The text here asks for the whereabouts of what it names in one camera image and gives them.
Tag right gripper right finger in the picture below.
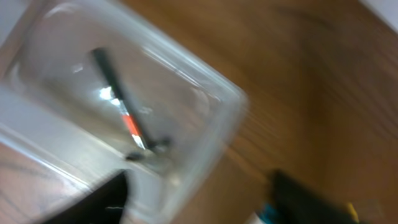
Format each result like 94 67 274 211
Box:
269 170 366 224

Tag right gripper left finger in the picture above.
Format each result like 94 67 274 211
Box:
41 170 129 224

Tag blue white screwdriver set box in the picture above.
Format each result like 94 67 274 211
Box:
244 204 280 224

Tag clear plastic container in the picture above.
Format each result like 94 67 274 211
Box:
1 1 247 223

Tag small claw hammer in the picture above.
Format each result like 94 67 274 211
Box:
90 47 171 161

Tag black handled screwdriver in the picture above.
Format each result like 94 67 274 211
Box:
346 202 360 223

